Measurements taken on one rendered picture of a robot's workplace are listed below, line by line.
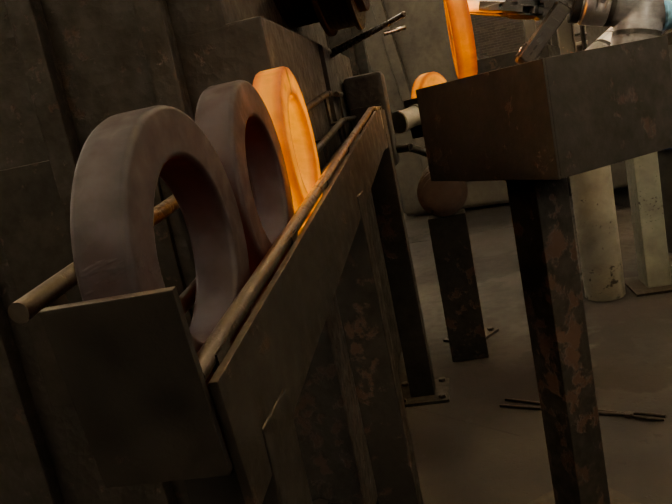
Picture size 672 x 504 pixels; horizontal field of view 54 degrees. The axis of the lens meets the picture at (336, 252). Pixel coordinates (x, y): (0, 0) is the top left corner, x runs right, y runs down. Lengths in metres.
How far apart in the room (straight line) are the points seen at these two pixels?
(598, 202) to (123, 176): 1.87
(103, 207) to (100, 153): 0.03
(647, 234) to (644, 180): 0.17
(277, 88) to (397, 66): 3.51
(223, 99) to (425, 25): 3.68
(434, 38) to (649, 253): 2.32
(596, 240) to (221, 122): 1.73
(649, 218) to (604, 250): 0.17
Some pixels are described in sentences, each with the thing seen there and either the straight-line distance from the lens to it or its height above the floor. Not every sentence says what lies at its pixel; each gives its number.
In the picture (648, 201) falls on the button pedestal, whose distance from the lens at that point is 2.22.
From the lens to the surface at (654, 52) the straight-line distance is 0.93.
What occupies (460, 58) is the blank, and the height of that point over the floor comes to 0.76.
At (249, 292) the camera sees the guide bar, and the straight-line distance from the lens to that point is 0.44.
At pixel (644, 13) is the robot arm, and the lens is 1.22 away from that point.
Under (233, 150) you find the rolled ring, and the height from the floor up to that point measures 0.69.
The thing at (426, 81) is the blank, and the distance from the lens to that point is 1.88.
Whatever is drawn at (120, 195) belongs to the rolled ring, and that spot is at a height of 0.68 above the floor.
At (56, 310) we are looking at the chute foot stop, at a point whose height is 0.63.
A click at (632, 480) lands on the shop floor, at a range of 1.31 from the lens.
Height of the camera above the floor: 0.70
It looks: 11 degrees down
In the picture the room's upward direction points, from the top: 12 degrees counter-clockwise
